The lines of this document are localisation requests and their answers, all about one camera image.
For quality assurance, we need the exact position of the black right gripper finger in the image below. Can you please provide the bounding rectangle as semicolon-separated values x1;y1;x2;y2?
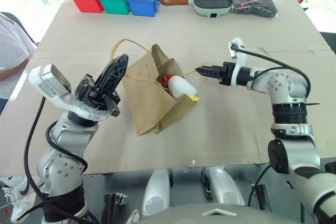
195;65;224;74
199;72;224;81

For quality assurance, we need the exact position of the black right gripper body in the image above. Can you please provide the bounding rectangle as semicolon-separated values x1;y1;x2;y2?
218;61;237;87

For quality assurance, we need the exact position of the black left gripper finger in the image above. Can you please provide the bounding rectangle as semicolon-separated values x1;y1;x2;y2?
94;54;123;91
106;54;129;93

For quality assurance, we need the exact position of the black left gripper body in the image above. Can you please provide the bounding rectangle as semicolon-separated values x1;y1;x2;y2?
75;74;122;118

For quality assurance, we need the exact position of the brown paper bag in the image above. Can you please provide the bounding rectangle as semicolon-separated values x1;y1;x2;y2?
111;38;208;137

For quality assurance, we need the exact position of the red orange plush toy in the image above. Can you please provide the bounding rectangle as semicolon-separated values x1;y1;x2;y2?
157;75;170;89

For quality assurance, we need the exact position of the black plastic bag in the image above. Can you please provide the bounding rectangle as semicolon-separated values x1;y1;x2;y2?
230;0;279;18

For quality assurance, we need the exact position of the white bottle red cap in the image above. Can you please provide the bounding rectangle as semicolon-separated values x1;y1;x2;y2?
167;74;201;102

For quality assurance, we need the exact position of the brown cardboard table cover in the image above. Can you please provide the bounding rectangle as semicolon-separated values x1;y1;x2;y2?
0;0;336;176

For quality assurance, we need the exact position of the pale green electric frying pan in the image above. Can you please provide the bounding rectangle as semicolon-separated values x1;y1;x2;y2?
160;0;233;19

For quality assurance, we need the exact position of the person in white shirt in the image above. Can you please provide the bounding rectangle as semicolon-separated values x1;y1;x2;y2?
0;12;38;116

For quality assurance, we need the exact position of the silver robot right leg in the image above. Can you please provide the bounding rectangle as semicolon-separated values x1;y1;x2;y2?
201;166;246;207

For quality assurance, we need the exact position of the silver robot leg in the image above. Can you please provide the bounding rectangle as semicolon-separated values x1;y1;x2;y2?
141;168;172;217
201;166;246;207

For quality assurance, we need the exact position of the black metal clamp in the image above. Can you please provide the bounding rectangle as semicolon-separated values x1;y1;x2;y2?
101;193;129;224

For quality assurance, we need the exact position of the silver robot left leg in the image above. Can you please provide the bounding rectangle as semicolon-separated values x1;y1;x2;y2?
141;168;172;217

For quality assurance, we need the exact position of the white sneaker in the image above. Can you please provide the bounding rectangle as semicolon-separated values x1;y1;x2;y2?
0;175;44;224

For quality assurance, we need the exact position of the grey robot torso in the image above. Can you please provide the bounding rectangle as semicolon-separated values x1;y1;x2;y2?
127;203;312;224

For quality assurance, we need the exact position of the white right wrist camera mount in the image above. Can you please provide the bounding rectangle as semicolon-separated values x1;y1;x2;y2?
227;37;249;87

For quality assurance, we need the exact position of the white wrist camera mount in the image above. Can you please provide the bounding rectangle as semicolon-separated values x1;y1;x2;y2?
27;63;111;122
227;37;249;87

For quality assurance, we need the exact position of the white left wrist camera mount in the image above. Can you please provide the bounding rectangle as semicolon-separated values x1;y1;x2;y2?
27;63;111;122

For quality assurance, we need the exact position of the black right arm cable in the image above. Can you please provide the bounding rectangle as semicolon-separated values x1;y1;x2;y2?
232;45;312;98

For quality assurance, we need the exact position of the black cable under table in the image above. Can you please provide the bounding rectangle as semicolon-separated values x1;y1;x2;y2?
248;164;272;212

